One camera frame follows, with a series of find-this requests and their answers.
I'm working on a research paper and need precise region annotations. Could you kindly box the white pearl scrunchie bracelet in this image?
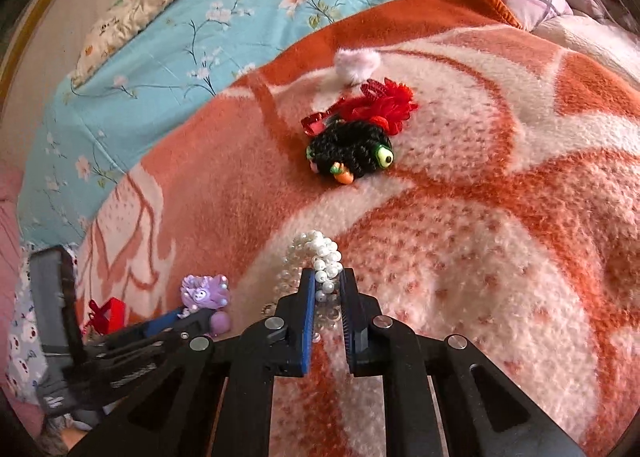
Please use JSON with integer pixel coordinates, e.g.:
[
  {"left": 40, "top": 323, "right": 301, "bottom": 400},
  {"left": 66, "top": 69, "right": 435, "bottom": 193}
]
[{"left": 261, "top": 228, "right": 345, "bottom": 343}]

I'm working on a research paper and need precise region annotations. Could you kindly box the purple cartoon pompom hair tie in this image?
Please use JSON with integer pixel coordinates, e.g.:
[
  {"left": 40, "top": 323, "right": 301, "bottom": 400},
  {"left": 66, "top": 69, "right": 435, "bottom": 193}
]
[{"left": 178, "top": 273, "right": 234, "bottom": 338}]

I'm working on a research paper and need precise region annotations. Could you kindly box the black red crochet hair clip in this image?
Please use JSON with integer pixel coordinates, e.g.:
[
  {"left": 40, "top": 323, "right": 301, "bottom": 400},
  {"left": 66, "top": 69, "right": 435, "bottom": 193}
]
[{"left": 302, "top": 78, "right": 419, "bottom": 185}]

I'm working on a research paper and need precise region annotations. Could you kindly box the person's left hand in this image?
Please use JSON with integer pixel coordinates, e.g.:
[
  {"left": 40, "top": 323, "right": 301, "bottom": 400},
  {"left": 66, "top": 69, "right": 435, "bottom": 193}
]
[{"left": 36, "top": 414, "right": 92, "bottom": 456}]

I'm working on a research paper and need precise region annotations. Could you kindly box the red shallow box lid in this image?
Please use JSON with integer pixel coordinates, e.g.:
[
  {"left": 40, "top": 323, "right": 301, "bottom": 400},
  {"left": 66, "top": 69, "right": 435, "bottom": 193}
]
[{"left": 81, "top": 298, "right": 126, "bottom": 336}]

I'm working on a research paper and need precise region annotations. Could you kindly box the blue bear print pillow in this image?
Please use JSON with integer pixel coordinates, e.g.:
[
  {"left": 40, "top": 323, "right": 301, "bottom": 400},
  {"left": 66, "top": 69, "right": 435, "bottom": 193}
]
[{"left": 6, "top": 245, "right": 77, "bottom": 405}]

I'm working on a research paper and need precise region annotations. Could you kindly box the pink quilt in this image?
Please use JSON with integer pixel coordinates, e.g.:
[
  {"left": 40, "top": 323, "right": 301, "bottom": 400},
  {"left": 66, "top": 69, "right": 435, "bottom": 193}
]
[{"left": 0, "top": 162, "right": 43, "bottom": 437}]

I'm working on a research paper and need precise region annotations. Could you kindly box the orange white fleece blanket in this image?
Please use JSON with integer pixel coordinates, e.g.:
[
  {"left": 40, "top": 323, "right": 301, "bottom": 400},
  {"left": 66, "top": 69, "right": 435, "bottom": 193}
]
[{"left": 77, "top": 0, "right": 639, "bottom": 456}]

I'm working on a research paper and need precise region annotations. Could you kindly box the white fluffy pompom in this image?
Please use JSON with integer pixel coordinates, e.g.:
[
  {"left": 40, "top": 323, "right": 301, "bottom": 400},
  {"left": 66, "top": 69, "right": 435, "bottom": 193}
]
[{"left": 334, "top": 48, "right": 381, "bottom": 86}]

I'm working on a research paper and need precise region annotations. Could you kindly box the teal floral quilt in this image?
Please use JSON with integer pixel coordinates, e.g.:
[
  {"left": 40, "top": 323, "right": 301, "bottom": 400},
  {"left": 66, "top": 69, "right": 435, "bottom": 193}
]
[{"left": 17, "top": 0, "right": 393, "bottom": 248}]

